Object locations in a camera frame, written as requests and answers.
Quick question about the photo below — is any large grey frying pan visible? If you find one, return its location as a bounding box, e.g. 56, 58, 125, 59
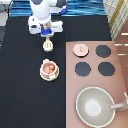
76, 87, 128, 128

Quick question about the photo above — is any black round burner front right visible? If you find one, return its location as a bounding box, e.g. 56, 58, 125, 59
98, 62, 115, 76

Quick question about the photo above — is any black round burner rear right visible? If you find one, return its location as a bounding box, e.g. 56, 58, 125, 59
96, 45, 111, 58

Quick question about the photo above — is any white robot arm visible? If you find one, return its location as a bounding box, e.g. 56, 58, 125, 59
28, 0, 67, 37

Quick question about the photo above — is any black table mat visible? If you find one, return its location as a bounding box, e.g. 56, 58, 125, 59
0, 16, 110, 128

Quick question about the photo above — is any cream round plate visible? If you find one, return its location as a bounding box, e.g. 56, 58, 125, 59
38, 61, 61, 82

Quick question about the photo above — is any small pink pot with food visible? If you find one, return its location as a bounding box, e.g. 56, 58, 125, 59
40, 59, 59, 80

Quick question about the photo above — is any pink pot lid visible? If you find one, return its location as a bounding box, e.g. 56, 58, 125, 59
73, 44, 89, 57

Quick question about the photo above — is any pink stove top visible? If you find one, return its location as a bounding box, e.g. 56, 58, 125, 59
66, 41, 128, 128

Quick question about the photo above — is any white blue gripper body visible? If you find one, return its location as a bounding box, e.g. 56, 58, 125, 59
28, 15, 63, 37

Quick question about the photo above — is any cream slotted spatula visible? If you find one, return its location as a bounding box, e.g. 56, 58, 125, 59
43, 37, 53, 52

